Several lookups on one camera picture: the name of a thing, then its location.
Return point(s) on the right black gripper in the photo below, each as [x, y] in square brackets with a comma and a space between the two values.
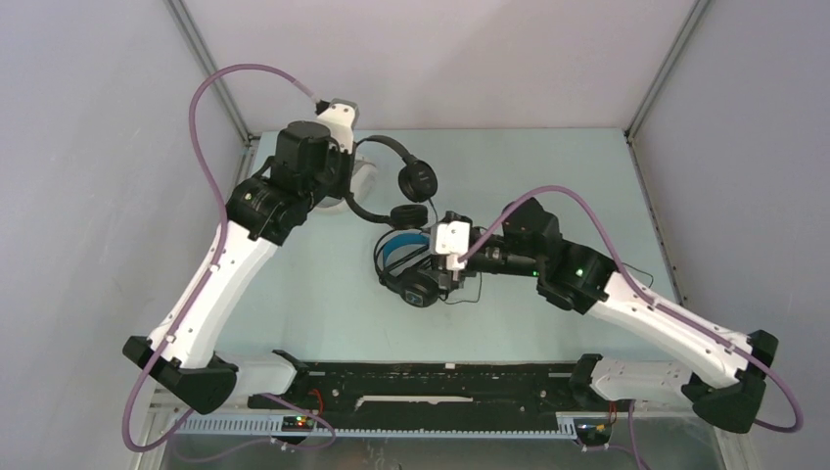
[458, 284]

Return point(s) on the black headphones with blue cable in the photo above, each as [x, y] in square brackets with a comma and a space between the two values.
[404, 265]

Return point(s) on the black on-ear headphones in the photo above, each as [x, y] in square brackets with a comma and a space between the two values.
[402, 188]

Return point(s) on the white over-ear headphones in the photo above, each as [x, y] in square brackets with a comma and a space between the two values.
[362, 182]

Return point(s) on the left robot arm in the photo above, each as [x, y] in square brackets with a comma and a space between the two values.
[312, 160]

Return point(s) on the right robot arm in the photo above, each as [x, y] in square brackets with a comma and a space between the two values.
[719, 374]

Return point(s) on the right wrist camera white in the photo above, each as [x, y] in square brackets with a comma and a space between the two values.
[450, 241]

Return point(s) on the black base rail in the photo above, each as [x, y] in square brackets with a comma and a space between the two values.
[438, 397]

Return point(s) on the right aluminium frame post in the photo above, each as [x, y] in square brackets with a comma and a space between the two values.
[690, 25]

